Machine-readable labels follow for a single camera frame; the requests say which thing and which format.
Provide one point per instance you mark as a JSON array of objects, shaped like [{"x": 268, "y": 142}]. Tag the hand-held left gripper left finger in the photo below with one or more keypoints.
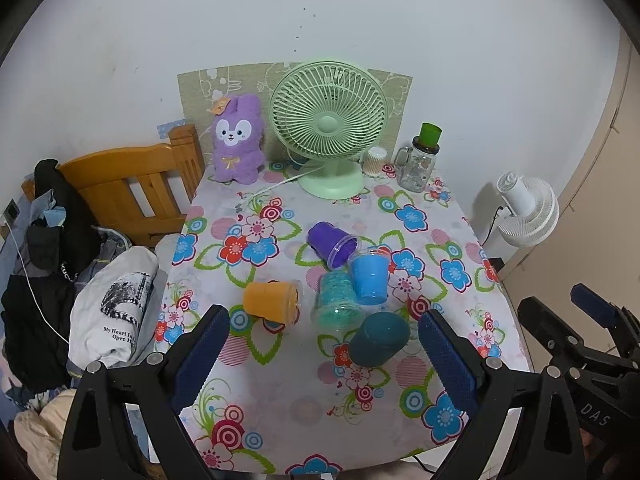
[{"x": 197, "y": 360}]

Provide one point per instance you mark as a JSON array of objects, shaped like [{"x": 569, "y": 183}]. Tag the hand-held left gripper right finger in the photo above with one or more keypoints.
[{"x": 447, "y": 360}]

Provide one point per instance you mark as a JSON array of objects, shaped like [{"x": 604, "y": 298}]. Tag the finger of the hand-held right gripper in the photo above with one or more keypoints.
[
  {"x": 542, "y": 325},
  {"x": 592, "y": 305}
]

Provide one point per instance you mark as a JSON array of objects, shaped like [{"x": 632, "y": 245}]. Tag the dark teal cup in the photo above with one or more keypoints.
[{"x": 377, "y": 342}]

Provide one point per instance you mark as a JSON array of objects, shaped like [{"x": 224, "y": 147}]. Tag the orange plastic cup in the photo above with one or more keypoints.
[{"x": 270, "y": 300}]

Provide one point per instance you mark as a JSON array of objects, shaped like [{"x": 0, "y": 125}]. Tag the blue plastic cup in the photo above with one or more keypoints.
[{"x": 369, "y": 280}]

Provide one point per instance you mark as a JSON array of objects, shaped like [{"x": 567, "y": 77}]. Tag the teal glitter plastic cup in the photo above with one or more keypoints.
[{"x": 336, "y": 300}]

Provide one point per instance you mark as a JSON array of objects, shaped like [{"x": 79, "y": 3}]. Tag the purple plastic cup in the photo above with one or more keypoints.
[{"x": 327, "y": 240}]

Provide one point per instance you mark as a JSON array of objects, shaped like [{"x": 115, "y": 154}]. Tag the small green cup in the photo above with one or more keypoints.
[{"x": 430, "y": 134}]

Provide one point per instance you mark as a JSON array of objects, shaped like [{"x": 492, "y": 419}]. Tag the floral tablecloth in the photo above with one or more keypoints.
[{"x": 285, "y": 385}]

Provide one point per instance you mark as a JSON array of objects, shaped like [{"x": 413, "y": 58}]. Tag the white printed t-shirt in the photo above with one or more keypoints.
[{"x": 95, "y": 330}]

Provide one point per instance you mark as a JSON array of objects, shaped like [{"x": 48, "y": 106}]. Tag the white floor fan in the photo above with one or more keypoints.
[{"x": 532, "y": 212}]

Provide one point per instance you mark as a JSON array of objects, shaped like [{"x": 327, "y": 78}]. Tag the cream cloth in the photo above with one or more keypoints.
[{"x": 42, "y": 435}]

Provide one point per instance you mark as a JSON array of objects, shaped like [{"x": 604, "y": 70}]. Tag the black jacket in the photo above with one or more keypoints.
[{"x": 70, "y": 230}]

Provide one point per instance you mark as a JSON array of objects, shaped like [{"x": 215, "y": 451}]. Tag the glass jar mug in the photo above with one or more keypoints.
[{"x": 416, "y": 172}]

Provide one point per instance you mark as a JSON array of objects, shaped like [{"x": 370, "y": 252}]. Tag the wooden chair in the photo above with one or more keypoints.
[{"x": 115, "y": 180}]

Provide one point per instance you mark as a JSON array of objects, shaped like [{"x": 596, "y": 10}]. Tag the purple plush bunny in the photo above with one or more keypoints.
[{"x": 235, "y": 160}]

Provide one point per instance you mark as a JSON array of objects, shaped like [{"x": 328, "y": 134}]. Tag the cotton swab container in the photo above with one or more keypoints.
[{"x": 374, "y": 162}]

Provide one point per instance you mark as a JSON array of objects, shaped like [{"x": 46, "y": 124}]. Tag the blue denim garment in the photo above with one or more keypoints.
[{"x": 40, "y": 210}]

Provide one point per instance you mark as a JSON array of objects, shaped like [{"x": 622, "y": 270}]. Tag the blue patterned paper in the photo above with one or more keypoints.
[{"x": 172, "y": 128}]

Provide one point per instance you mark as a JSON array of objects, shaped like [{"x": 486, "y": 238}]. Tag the green desk fan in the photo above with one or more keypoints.
[{"x": 327, "y": 125}]

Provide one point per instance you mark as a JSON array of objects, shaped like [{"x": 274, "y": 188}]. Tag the wall socket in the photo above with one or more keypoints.
[{"x": 11, "y": 211}]

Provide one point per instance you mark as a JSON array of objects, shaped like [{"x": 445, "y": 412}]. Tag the beige cartoon wall mat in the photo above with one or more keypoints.
[{"x": 200, "y": 100}]

